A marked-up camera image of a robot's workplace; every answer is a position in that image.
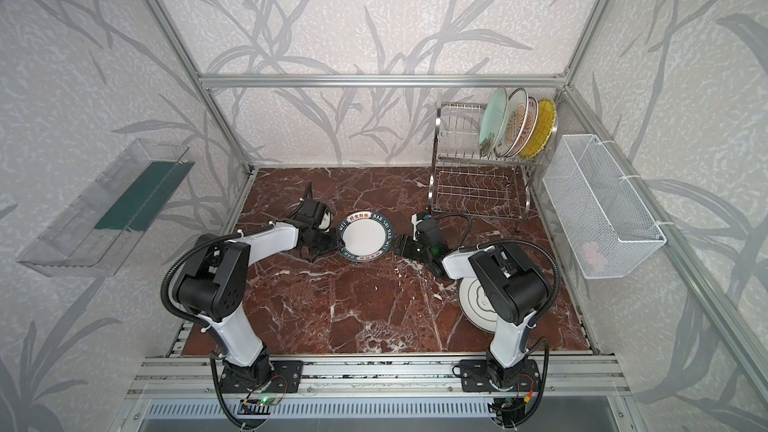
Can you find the mint green flower plate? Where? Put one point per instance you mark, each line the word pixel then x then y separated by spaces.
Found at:
pixel 494 120

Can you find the orange sunburst plate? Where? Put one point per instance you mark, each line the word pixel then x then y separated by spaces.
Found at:
pixel 529 126
pixel 518 114

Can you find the clear plastic wall tray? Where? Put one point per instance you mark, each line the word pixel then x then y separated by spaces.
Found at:
pixel 95 234

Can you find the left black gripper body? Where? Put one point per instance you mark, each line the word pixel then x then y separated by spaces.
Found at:
pixel 321 241

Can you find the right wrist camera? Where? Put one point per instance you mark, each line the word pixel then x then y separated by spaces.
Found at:
pixel 418 217

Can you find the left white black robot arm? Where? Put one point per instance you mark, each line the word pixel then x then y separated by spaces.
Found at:
pixel 206 285

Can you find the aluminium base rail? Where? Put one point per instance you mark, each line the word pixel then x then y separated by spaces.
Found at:
pixel 378 375

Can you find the steel two-tier dish rack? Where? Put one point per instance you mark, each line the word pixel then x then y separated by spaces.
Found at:
pixel 462 181

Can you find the aluminium cage frame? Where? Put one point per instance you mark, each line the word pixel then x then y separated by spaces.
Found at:
pixel 741 342

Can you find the yellow grid plate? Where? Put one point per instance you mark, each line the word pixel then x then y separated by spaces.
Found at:
pixel 543 129

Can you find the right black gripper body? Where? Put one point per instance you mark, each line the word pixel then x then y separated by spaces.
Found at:
pixel 411 246

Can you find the green rimmed Chinese text plate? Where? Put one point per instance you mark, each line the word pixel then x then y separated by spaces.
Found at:
pixel 366 236

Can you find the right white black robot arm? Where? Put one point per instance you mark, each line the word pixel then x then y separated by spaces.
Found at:
pixel 520 279

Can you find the white wire mesh basket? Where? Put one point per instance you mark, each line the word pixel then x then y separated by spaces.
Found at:
pixel 608 227

